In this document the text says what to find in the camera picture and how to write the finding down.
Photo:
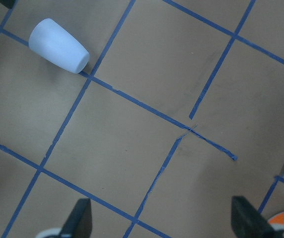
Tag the light blue plastic cup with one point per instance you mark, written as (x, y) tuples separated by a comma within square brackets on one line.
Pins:
[(52, 42)]

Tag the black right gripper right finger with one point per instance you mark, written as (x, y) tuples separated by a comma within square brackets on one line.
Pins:
[(247, 222)]

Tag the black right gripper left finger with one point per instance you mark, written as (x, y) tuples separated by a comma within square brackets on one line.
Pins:
[(78, 224)]

